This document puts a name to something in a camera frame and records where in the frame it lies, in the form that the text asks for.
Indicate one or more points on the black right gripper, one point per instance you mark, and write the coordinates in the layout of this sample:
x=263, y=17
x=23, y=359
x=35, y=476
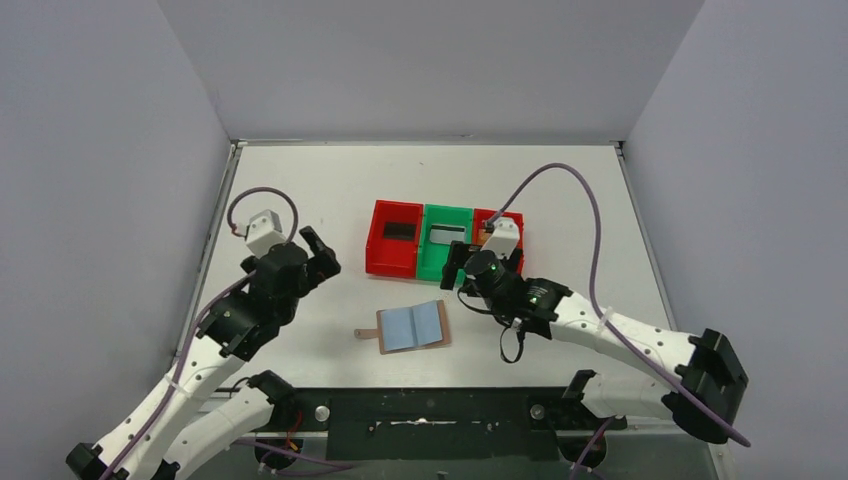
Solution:
x=459, y=249

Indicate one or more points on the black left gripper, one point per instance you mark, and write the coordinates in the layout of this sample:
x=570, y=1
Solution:
x=309, y=266

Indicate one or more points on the white silver credit card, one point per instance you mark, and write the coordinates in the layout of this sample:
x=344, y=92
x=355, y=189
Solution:
x=442, y=234

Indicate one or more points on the brown leather card holder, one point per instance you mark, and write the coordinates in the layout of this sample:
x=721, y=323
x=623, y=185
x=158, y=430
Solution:
x=420, y=327

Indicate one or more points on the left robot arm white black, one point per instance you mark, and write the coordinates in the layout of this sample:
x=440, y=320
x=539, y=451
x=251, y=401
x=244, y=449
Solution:
x=161, y=438

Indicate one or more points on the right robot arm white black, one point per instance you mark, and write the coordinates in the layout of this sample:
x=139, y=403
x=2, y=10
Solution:
x=696, y=381

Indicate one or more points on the orange gold card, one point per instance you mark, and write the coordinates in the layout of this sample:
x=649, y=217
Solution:
x=483, y=236

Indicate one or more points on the black card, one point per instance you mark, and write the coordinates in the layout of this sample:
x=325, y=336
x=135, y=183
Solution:
x=400, y=231

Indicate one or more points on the right red bin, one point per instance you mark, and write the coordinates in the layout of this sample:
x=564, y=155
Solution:
x=483, y=219

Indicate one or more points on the red bin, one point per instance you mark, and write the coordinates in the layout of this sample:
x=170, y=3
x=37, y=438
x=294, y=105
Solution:
x=392, y=258
x=483, y=219

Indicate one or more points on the green middle bin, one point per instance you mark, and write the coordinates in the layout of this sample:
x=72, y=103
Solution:
x=432, y=257

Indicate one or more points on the left red bin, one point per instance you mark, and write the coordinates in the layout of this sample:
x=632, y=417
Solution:
x=392, y=258

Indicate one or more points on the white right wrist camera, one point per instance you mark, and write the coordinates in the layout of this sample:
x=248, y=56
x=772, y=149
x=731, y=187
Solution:
x=503, y=238

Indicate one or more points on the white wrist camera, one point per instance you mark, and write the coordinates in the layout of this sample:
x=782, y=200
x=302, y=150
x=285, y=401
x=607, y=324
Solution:
x=503, y=238
x=264, y=231

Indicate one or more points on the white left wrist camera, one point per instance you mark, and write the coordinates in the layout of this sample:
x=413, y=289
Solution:
x=264, y=231

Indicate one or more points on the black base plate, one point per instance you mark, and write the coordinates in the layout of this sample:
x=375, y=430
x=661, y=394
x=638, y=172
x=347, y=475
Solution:
x=436, y=442

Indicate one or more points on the aluminium frame rail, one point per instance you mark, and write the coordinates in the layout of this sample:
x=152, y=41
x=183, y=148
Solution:
x=579, y=407

